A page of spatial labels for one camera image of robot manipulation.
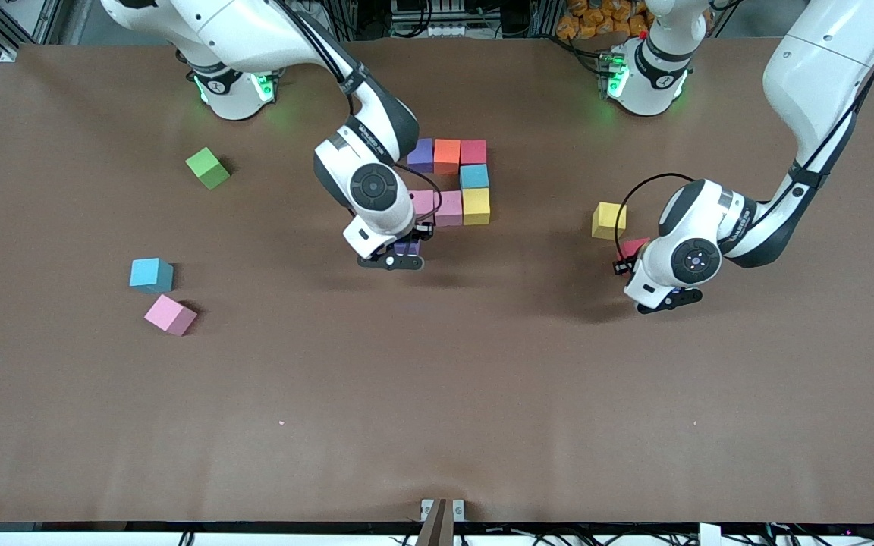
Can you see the black electronics rack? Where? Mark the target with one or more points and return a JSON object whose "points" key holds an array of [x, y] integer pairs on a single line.
{"points": [[467, 19]]}

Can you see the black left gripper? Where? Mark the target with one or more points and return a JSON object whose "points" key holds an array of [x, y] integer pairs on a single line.
{"points": [[624, 266]]}

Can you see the orange fruit net bag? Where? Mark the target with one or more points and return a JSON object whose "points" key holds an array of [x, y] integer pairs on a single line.
{"points": [[596, 19]]}

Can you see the red foam cube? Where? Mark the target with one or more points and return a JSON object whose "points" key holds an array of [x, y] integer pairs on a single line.
{"points": [[473, 152], [633, 246]]}

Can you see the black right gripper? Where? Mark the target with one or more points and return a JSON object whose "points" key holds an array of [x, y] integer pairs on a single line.
{"points": [[423, 230]]}

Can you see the yellow foam cube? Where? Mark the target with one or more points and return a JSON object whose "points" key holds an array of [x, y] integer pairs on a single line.
{"points": [[476, 206], [608, 221]]}

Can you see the small white box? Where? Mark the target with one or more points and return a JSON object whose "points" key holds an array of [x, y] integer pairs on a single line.
{"points": [[710, 535]]}

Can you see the orange foam cube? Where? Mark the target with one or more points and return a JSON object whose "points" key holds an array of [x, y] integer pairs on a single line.
{"points": [[448, 155]]}

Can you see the light blue foam cube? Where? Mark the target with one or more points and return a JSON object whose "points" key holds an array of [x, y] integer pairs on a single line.
{"points": [[474, 177], [150, 274]]}

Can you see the brown wooden post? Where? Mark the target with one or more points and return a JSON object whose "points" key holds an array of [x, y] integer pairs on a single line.
{"points": [[437, 527]]}

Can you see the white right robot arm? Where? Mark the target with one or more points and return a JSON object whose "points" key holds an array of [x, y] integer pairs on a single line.
{"points": [[372, 186]]}

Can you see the small metal bracket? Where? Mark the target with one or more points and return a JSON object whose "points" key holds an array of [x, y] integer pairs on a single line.
{"points": [[426, 508]]}

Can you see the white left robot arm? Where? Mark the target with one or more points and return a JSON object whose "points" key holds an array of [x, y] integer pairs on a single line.
{"points": [[691, 243]]}

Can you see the purple foam cube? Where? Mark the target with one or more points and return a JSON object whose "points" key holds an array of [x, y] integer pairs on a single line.
{"points": [[423, 155], [407, 247]]}

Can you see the green foam cube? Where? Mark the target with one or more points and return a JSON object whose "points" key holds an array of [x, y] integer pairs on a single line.
{"points": [[205, 168]]}

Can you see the black table edge rail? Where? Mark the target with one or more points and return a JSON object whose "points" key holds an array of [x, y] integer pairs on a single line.
{"points": [[179, 525]]}

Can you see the dented pink foam cube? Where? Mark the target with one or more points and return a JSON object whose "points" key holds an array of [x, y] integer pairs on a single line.
{"points": [[450, 209]]}

